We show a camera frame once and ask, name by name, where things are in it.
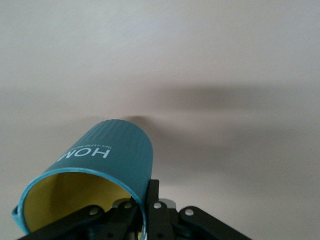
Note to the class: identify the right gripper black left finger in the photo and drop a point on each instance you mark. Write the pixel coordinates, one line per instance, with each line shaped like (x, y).
(75, 222)

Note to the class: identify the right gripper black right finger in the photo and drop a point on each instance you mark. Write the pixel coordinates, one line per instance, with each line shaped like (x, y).
(160, 222)

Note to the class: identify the teal cup with yellow inside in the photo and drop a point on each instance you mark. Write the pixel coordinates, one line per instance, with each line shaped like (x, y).
(120, 140)

